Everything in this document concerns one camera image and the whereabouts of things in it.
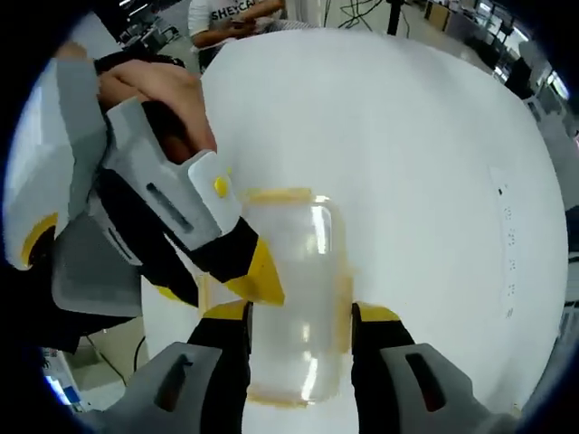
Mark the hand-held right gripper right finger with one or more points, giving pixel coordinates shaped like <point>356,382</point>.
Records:
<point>398,375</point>

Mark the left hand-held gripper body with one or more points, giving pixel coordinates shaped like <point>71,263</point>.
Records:
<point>50,181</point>

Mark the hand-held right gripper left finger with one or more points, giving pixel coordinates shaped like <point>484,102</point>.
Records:
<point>212,375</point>

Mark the clear lid with yellow buckle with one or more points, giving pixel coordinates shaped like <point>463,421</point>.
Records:
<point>276,194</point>

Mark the clear plastic container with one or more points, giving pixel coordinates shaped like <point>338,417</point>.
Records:
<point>294,280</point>

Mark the person's left hand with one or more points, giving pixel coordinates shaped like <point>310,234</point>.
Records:
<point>176,99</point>

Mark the black stand pole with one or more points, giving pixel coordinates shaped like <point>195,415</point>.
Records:
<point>394,16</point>

